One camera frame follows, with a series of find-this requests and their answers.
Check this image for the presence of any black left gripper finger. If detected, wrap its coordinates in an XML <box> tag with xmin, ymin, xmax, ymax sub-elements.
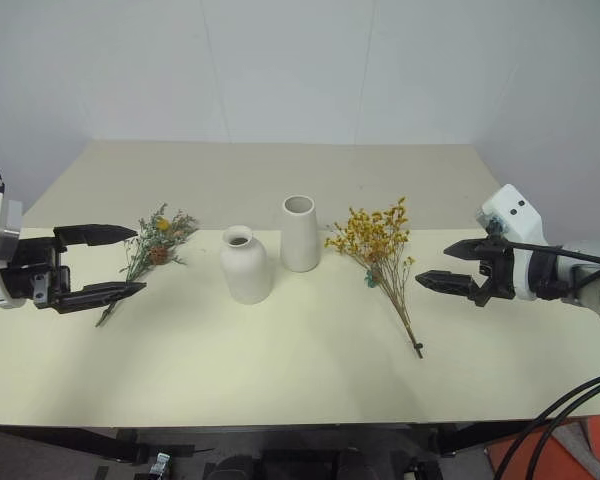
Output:
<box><xmin>54</xmin><ymin>281</ymin><xmax>148</xmax><ymax>316</ymax></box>
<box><xmin>53</xmin><ymin>224</ymin><xmax>141</xmax><ymax>247</ymax></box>

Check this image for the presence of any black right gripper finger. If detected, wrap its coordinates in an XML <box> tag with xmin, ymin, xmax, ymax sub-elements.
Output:
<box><xmin>443</xmin><ymin>238</ymin><xmax>497</xmax><ymax>261</ymax></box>
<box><xmin>414</xmin><ymin>269</ymin><xmax>482</xmax><ymax>301</ymax></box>

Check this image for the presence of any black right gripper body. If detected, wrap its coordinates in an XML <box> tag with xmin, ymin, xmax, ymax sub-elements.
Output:
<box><xmin>471</xmin><ymin>237</ymin><xmax>517</xmax><ymax>308</ymax></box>

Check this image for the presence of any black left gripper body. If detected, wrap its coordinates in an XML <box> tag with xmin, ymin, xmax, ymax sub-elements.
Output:
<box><xmin>0</xmin><ymin>227</ymin><xmax>72</xmax><ymax>313</ymax></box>

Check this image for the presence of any white bottle-shaped vase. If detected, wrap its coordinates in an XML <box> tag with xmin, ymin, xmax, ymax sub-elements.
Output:
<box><xmin>219</xmin><ymin>224</ymin><xmax>273</xmax><ymax>306</ymax></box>

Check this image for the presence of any tall white tapered vase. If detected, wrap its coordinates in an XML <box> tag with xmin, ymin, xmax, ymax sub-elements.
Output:
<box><xmin>280</xmin><ymin>194</ymin><xmax>323</xmax><ymax>274</ymax></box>

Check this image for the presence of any green and orange dried bouquet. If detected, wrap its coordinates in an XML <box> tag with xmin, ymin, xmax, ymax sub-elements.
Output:
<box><xmin>94</xmin><ymin>202</ymin><xmax>201</xmax><ymax>329</ymax></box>

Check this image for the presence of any yellow dried flower bouquet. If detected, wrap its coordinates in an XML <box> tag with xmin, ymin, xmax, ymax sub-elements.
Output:
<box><xmin>324</xmin><ymin>196</ymin><xmax>427</xmax><ymax>361</ymax></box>

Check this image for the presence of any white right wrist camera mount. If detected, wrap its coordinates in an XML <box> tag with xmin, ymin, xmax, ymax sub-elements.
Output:
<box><xmin>474</xmin><ymin>183</ymin><xmax>550</xmax><ymax>302</ymax></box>

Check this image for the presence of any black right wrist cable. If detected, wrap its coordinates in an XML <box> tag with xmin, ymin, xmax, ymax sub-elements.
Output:
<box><xmin>503</xmin><ymin>241</ymin><xmax>600</xmax><ymax>267</ymax></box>

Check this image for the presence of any black table frame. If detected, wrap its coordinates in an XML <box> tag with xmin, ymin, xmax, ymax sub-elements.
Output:
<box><xmin>0</xmin><ymin>422</ymin><xmax>536</xmax><ymax>469</ymax></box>

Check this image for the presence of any long black cable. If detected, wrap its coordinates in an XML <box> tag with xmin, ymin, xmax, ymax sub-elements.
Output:
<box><xmin>527</xmin><ymin>379</ymin><xmax>600</xmax><ymax>480</ymax></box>
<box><xmin>489</xmin><ymin>369</ymin><xmax>600</xmax><ymax>480</ymax></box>

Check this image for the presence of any small silver metal bracket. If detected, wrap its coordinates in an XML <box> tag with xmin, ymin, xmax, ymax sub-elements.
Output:
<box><xmin>148</xmin><ymin>451</ymin><xmax>172</xmax><ymax>477</ymax></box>

